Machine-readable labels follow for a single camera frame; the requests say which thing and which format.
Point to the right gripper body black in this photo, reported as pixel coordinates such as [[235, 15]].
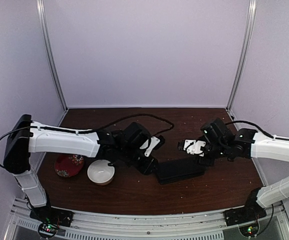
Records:
[[215, 150]]

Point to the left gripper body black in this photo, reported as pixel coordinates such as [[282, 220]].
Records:
[[142, 168]]

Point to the black zip tool case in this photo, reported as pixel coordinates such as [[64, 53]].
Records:
[[177, 170]]

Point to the white ceramic bowl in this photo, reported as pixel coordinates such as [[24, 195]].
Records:
[[100, 172]]

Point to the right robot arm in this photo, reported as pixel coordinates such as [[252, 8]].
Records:
[[219, 141]]

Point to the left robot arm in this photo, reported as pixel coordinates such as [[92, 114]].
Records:
[[133, 145]]

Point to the red floral plate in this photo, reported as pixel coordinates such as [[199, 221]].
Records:
[[68, 165]]

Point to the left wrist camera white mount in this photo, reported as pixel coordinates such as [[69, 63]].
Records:
[[153, 144]]

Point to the aluminium front rail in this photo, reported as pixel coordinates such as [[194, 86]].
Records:
[[198, 226]]

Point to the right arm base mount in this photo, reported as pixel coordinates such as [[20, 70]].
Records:
[[247, 217]]

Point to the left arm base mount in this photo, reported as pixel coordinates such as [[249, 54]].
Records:
[[51, 219]]

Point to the right aluminium frame post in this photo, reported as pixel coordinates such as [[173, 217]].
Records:
[[249, 26]]

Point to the aluminium frame post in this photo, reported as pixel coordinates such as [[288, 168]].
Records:
[[249, 26], [49, 52]]

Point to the left aluminium frame post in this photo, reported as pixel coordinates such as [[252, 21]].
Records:
[[49, 52]]

